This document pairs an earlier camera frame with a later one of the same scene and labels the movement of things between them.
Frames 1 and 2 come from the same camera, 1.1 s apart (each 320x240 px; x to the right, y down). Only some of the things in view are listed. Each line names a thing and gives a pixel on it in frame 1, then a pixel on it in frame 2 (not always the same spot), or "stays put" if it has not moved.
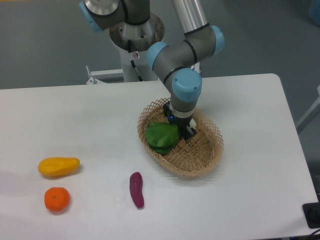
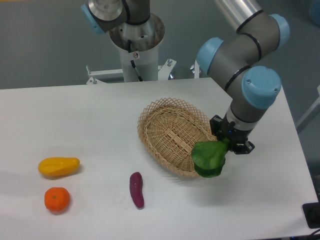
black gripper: [185, 132] to [234, 134]
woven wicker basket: [195, 156] stays put
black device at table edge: [312, 213] stays put
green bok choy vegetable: [162, 137] to [209, 156]
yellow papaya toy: [54, 166] stays put
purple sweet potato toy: [136, 189] stays put
